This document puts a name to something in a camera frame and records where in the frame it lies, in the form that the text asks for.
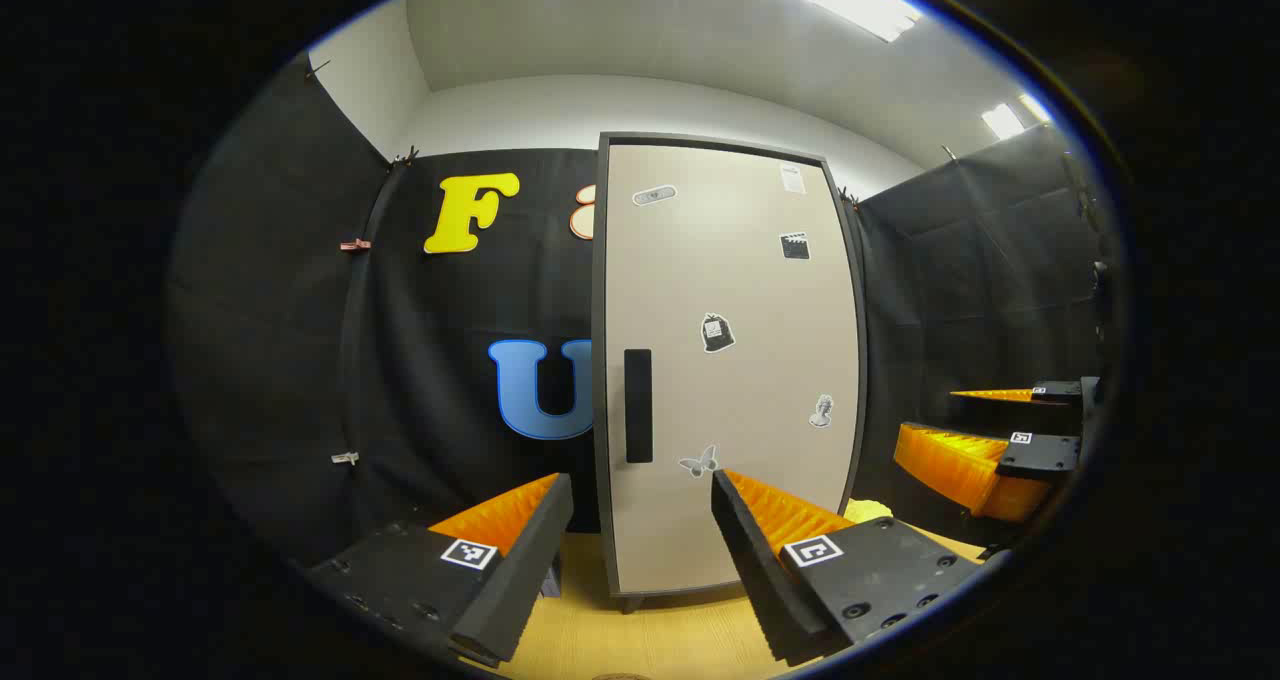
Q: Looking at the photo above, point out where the grey cabinet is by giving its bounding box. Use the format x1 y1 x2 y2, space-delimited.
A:
592 132 869 616

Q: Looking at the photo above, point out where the small ceiling light panel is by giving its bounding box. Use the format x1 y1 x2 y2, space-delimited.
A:
982 93 1051 141

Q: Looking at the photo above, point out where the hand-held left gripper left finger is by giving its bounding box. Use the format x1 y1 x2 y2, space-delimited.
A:
305 473 574 669

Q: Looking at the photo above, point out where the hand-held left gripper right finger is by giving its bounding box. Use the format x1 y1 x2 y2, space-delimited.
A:
712 468 986 666

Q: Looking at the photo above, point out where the black cabinet door handle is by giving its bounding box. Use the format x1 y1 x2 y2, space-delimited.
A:
624 348 654 464

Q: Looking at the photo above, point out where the black backdrop cloth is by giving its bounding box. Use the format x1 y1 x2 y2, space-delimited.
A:
170 55 1111 566

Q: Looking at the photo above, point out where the beige cabinet door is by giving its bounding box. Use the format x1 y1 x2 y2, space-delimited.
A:
605 143 861 596

